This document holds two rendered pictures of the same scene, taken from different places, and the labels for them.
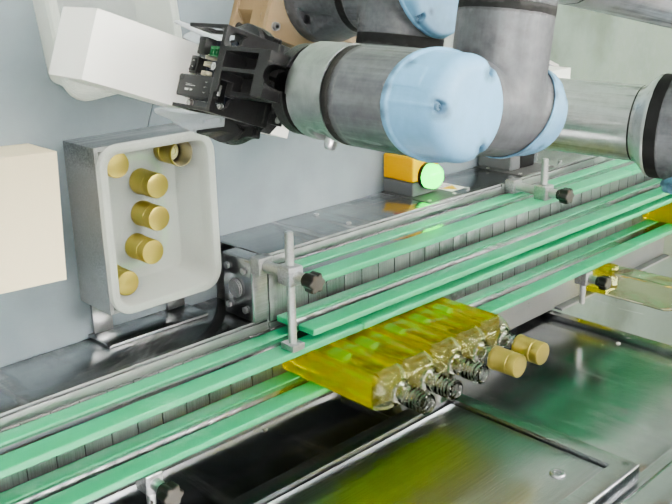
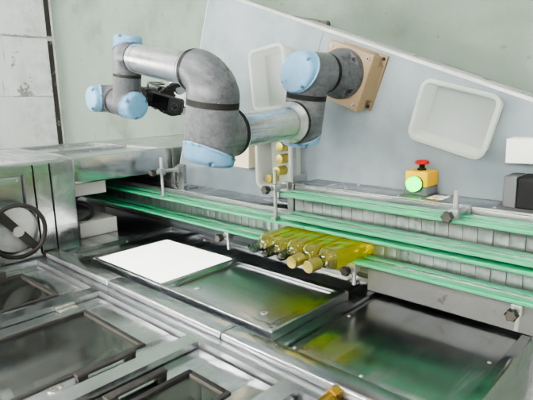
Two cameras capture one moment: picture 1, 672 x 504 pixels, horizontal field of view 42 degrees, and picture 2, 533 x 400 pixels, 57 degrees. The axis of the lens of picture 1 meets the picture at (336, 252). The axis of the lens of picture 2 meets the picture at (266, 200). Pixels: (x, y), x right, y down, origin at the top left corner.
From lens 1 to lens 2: 1.82 m
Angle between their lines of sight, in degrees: 84
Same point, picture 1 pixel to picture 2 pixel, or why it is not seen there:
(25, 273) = (239, 162)
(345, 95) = not seen: hidden behind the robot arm
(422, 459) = (276, 287)
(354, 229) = (339, 190)
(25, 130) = not seen: hidden behind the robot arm
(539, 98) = (115, 100)
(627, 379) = (419, 359)
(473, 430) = (304, 297)
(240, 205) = (331, 169)
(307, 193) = (366, 175)
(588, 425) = (342, 339)
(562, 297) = not seen: outside the picture
